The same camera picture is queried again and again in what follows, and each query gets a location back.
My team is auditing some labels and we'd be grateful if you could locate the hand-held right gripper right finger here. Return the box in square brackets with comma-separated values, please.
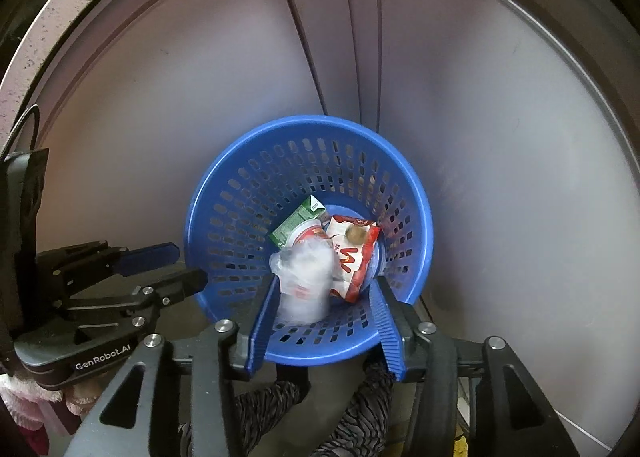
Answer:
[369, 277, 581, 457]

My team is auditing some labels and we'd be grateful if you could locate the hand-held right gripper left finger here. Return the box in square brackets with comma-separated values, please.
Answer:
[72, 277, 282, 457]

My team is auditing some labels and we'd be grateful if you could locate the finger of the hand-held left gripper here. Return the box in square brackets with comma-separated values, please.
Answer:
[62, 268, 208, 333]
[37, 241, 181, 288]

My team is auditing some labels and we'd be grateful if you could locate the clear plastic bag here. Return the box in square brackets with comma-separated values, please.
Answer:
[269, 239, 337, 327]

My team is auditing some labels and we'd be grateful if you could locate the red snack packet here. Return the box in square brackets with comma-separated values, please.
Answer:
[324, 214, 382, 303]

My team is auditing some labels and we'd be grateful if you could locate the red and white cup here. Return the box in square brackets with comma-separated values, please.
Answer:
[286, 218, 333, 258]

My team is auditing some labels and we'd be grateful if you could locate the blue plastic basket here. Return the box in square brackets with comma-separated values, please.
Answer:
[182, 116, 435, 367]

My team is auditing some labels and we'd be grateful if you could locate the green milk carton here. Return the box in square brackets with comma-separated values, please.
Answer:
[268, 196, 328, 248]

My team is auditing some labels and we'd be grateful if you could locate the person's left forearm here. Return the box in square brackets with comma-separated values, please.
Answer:
[0, 372, 68, 438]

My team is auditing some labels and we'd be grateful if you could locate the person's left hand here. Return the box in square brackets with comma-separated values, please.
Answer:
[65, 378, 108, 418]

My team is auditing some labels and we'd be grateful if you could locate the person's left leg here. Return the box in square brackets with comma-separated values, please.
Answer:
[180, 379, 303, 457]

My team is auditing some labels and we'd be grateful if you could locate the person's leg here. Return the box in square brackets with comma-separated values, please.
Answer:
[180, 379, 303, 457]
[320, 362, 396, 457]

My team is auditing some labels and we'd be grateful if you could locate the person's right leg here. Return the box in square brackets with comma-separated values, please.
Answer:
[320, 362, 396, 457]

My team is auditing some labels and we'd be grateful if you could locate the grey cabinet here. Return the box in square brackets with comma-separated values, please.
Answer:
[30, 0, 636, 448]

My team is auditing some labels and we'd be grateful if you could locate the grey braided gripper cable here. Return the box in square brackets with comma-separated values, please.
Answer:
[0, 104, 41, 159]

